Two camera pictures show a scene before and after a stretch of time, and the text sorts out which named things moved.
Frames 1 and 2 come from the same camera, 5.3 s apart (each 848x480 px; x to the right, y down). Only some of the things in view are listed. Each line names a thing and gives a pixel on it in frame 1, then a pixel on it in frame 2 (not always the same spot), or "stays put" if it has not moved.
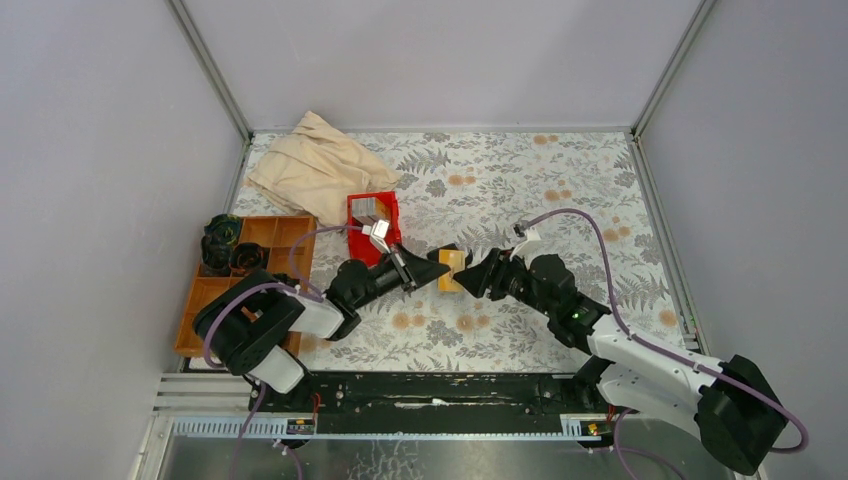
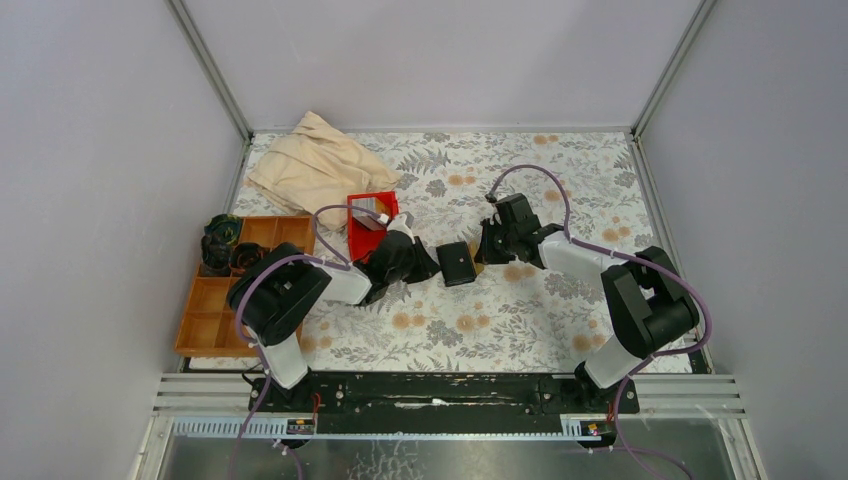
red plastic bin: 361,245 stays put
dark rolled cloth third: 246,256 stays put
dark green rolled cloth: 224,228 stays put
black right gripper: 490,275 → 485,254
